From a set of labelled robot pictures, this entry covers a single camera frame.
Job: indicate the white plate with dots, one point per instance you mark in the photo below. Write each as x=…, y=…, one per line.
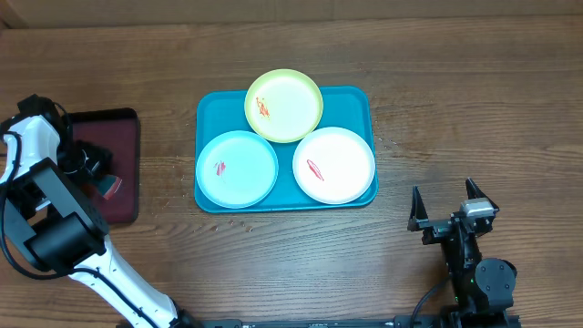
x=333, y=165

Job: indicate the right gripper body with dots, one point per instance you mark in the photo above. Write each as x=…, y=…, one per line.
x=438, y=229

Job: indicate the yellow-green plate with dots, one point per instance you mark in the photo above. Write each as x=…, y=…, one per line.
x=283, y=105

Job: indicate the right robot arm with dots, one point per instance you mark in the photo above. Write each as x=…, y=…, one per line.
x=483, y=287

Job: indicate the red and green sponge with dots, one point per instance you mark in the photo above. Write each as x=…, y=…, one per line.
x=104, y=186

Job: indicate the light blue plate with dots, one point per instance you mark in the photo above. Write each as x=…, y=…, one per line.
x=237, y=169

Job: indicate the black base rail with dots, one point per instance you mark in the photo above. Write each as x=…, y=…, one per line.
x=399, y=321

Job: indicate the black tray with maroon liner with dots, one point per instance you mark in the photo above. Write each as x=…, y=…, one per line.
x=117, y=130

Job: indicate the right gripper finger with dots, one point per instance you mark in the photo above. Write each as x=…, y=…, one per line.
x=418, y=215
x=472, y=190

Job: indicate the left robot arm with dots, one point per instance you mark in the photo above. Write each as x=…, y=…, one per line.
x=49, y=227

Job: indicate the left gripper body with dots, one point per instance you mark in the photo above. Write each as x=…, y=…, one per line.
x=81, y=158

